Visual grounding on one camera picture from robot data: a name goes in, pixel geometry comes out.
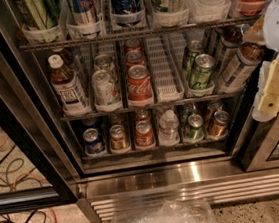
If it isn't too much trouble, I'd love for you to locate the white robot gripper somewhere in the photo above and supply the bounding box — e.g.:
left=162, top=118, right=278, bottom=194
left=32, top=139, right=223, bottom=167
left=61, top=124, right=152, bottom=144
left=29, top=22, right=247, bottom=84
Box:
left=243, top=0, right=279, bottom=122

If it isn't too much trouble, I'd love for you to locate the green can front middle shelf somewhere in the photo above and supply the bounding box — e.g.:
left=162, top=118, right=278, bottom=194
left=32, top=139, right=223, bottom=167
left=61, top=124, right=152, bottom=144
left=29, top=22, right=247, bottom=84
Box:
left=189, top=54, right=216, bottom=90

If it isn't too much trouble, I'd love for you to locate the green can behind middle shelf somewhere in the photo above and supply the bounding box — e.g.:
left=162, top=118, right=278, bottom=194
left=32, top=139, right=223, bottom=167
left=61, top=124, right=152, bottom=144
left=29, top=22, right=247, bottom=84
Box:
left=179, top=39, right=208, bottom=79

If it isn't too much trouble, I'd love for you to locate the orange can bottom shelf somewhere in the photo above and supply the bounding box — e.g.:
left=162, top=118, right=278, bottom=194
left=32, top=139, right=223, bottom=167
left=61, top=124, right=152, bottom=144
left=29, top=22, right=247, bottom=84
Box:
left=207, top=110, right=230, bottom=137

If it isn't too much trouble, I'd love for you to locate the green can bottom shelf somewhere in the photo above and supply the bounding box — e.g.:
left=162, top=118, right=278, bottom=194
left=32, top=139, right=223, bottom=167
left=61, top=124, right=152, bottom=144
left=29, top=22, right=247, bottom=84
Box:
left=183, top=113, right=204, bottom=141

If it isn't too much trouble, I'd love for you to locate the clear water bottle bottom shelf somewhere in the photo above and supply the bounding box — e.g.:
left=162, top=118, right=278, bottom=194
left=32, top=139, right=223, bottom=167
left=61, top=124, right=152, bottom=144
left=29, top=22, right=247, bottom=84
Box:
left=158, top=110, right=180, bottom=147

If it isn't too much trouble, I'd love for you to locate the red Coca-Cola can front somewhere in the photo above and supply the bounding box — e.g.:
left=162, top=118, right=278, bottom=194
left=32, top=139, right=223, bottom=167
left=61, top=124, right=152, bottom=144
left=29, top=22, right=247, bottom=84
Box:
left=127, top=65, right=152, bottom=101

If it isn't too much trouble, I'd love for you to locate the red can bottom shelf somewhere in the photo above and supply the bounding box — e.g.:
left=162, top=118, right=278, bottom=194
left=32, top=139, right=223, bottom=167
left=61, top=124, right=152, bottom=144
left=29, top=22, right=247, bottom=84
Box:
left=135, top=120, right=154, bottom=147

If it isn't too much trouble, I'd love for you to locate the white 7up can behind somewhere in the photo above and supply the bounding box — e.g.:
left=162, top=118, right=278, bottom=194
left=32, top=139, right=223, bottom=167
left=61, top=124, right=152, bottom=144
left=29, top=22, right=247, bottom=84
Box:
left=94, top=53, right=118, bottom=80

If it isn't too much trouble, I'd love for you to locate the white 7up can front middle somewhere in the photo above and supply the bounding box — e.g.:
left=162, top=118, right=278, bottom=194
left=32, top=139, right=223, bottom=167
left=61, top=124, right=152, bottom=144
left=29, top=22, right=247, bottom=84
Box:
left=92, top=69, right=120, bottom=106

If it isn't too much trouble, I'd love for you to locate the stainless steel fridge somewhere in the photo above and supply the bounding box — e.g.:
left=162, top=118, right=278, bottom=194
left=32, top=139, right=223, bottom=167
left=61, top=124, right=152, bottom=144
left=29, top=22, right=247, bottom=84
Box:
left=0, top=0, right=279, bottom=223

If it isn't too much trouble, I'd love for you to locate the gold can bottom shelf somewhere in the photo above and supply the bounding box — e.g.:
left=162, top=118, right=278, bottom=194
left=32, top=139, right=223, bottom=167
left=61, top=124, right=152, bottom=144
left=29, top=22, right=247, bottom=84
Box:
left=109, top=124, right=128, bottom=151

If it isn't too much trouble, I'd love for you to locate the blue Red Bull can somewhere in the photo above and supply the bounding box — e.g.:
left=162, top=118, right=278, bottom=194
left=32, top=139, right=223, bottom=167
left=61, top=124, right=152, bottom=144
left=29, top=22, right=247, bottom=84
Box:
left=68, top=0, right=101, bottom=26

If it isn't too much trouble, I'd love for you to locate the blue Pepsi can bottom shelf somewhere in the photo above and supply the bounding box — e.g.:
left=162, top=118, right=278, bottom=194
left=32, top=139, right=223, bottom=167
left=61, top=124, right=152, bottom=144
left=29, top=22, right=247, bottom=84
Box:
left=83, top=128, right=105, bottom=154

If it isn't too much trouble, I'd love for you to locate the green tall can top shelf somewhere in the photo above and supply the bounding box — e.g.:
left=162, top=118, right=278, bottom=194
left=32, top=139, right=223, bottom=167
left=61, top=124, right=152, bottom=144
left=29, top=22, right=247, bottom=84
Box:
left=12, top=0, right=61, bottom=31

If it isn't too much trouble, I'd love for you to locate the black framed glass fridge door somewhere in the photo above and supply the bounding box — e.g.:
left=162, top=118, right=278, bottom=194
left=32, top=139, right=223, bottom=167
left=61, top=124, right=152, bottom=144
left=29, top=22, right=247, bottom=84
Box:
left=0, top=48, right=80, bottom=214

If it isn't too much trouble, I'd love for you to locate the brown tea bottle right front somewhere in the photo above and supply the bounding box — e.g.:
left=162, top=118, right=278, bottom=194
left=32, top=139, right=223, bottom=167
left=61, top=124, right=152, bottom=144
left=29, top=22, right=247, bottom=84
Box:
left=217, top=42, right=265, bottom=88

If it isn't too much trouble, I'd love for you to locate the brown tea bottle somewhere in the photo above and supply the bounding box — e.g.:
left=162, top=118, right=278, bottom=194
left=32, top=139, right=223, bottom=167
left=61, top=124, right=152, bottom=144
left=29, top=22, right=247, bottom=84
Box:
left=48, top=54, right=90, bottom=116
left=217, top=42, right=265, bottom=88
left=214, top=24, right=246, bottom=75

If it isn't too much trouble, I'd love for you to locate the brown tea bottle right behind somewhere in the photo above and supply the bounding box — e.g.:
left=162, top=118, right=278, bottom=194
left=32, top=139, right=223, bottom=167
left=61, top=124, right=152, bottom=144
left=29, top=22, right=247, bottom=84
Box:
left=214, top=24, right=246, bottom=75

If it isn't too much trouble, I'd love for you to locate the clear plastic bag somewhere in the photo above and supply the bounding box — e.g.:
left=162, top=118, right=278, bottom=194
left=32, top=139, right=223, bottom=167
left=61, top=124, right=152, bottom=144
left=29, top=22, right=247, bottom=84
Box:
left=111, top=200, right=217, bottom=223

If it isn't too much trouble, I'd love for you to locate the brown tea bottle left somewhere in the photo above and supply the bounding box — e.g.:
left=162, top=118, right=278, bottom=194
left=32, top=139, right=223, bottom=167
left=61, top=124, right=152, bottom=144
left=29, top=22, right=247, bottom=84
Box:
left=48, top=54, right=90, bottom=116

